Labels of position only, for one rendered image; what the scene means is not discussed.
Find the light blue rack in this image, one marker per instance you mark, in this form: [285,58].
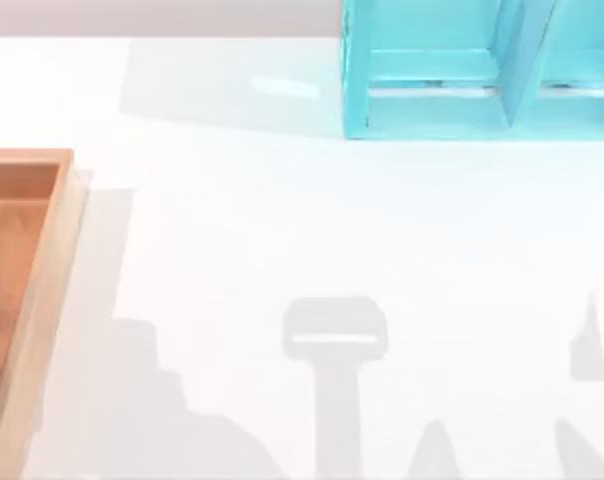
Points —
[432,115]

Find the shallow salmon-coloured box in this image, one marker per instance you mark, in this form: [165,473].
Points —
[17,260]

